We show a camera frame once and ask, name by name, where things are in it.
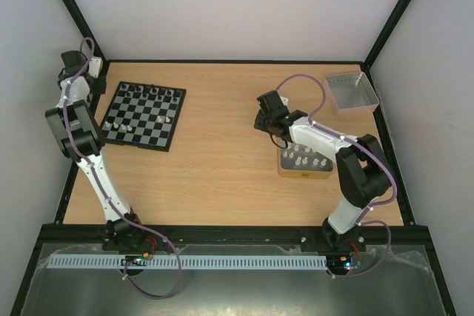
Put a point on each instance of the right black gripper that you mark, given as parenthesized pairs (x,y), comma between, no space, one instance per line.
(261,120)

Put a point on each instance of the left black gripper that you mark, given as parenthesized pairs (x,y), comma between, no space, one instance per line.
(101,87)

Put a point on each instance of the gold tin piece tray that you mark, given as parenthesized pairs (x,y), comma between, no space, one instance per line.
(299,161)

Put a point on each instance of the black grey chess board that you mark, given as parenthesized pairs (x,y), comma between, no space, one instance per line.
(139,105)

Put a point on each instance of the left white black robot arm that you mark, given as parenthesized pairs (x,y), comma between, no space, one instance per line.
(79,138)

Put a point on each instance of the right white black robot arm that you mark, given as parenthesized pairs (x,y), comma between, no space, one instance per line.
(364,175)

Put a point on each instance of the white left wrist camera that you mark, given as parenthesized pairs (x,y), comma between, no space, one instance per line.
(95,66)

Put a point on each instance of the grey slotted cable duct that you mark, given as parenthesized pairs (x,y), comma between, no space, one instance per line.
(189,262)

